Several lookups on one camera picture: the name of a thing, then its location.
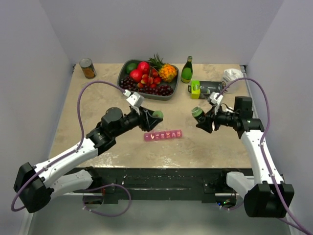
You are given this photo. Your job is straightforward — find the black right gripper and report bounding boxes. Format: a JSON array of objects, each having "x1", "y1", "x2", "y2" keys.
[{"x1": 197, "y1": 104, "x2": 238, "y2": 133}]

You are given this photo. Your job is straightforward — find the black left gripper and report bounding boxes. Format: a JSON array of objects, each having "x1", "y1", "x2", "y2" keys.
[{"x1": 112, "y1": 105, "x2": 162, "y2": 138}]

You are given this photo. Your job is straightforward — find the green pill bottle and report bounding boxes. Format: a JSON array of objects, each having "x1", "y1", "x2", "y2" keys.
[{"x1": 191, "y1": 106, "x2": 205, "y2": 123}]

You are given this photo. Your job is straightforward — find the green bottle cap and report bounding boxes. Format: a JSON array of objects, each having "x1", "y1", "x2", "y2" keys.
[{"x1": 152, "y1": 111, "x2": 164, "y2": 118}]

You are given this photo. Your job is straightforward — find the pink weekly pill organizer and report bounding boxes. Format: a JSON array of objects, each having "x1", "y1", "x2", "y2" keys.
[{"x1": 143, "y1": 130, "x2": 183, "y2": 141}]

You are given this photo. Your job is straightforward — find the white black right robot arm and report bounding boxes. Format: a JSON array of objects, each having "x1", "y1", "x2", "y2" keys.
[{"x1": 191, "y1": 96, "x2": 294, "y2": 218}]

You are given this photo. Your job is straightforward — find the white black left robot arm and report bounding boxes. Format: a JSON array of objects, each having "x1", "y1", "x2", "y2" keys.
[{"x1": 13, "y1": 107, "x2": 163, "y2": 213}]

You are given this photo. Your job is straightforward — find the black green razor box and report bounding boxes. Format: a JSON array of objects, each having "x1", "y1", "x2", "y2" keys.
[{"x1": 188, "y1": 80, "x2": 223, "y2": 99}]

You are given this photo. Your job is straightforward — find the grey fruit tray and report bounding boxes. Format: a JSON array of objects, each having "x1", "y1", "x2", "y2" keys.
[{"x1": 117, "y1": 59, "x2": 180, "y2": 101}]

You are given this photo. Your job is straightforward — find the dark red grape bunch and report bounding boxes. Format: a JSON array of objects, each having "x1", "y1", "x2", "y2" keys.
[{"x1": 118, "y1": 76, "x2": 174, "y2": 96}]

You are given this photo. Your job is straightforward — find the red pomegranate lower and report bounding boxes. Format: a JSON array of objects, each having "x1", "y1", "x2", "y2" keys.
[{"x1": 130, "y1": 69, "x2": 143, "y2": 83}]

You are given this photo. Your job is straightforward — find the red pomegranate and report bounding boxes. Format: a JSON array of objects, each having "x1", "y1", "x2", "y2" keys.
[
  {"x1": 130, "y1": 69, "x2": 143, "y2": 83},
  {"x1": 137, "y1": 61, "x2": 150, "y2": 74}
]

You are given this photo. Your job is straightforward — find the green glass bottle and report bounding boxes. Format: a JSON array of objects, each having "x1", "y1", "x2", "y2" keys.
[{"x1": 181, "y1": 56, "x2": 193, "y2": 83}]

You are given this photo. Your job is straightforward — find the red pomegranate upper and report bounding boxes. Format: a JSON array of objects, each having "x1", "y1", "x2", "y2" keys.
[{"x1": 137, "y1": 61, "x2": 150, "y2": 74}]

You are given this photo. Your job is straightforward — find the green lime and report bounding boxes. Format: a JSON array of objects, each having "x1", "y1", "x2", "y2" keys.
[{"x1": 126, "y1": 63, "x2": 137, "y2": 74}]

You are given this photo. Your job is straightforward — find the tin food can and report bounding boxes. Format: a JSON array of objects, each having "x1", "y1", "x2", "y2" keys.
[{"x1": 79, "y1": 58, "x2": 96, "y2": 79}]

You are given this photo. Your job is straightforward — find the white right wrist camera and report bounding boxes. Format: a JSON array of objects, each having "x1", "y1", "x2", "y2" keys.
[{"x1": 207, "y1": 92, "x2": 224, "y2": 106}]

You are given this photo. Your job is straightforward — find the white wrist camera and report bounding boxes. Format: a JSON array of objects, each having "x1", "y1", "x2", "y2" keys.
[
  {"x1": 123, "y1": 90, "x2": 144, "y2": 114},
  {"x1": 207, "y1": 92, "x2": 224, "y2": 106}
]

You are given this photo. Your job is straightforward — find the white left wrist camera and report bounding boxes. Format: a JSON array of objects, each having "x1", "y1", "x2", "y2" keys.
[{"x1": 123, "y1": 90, "x2": 144, "y2": 114}]

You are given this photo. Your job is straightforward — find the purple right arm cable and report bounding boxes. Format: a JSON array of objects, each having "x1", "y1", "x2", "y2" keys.
[{"x1": 219, "y1": 77, "x2": 313, "y2": 235}]

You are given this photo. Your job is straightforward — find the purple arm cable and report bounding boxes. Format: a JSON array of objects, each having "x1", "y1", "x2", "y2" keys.
[
  {"x1": 10, "y1": 81, "x2": 128, "y2": 212},
  {"x1": 219, "y1": 77, "x2": 313, "y2": 235}
]

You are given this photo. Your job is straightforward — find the black mounting base plate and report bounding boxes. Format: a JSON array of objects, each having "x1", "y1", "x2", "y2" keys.
[{"x1": 63, "y1": 167, "x2": 255, "y2": 204}]

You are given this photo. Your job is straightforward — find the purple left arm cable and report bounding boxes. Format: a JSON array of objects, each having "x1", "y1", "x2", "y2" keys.
[{"x1": 10, "y1": 81, "x2": 128, "y2": 212}]

